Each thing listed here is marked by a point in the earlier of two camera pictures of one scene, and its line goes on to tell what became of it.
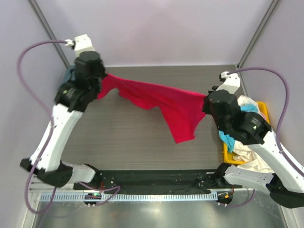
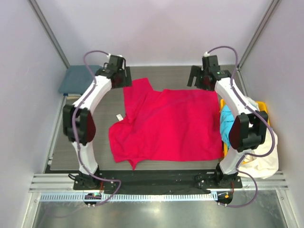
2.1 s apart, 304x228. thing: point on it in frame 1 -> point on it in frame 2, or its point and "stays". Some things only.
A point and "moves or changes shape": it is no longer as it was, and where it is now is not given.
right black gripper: x=207 y=104 -> x=193 y=76
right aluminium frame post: x=256 y=33 stays
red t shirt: x=182 y=109 moves or changes shape
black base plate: x=154 y=180 stays
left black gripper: x=100 y=77 -> x=128 y=76
